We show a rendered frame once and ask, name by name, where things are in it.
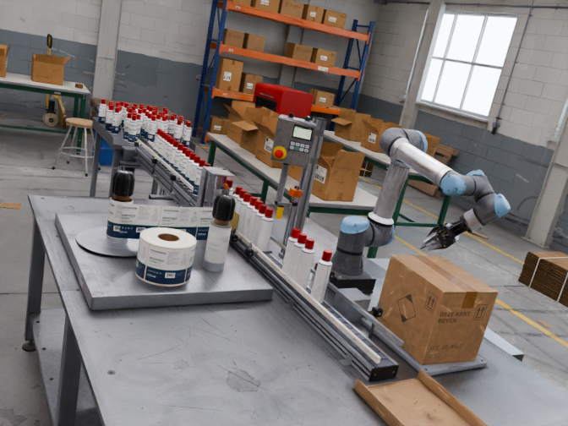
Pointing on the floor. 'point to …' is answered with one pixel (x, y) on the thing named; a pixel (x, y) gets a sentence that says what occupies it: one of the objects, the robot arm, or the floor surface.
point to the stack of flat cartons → (547, 274)
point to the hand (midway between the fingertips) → (423, 247)
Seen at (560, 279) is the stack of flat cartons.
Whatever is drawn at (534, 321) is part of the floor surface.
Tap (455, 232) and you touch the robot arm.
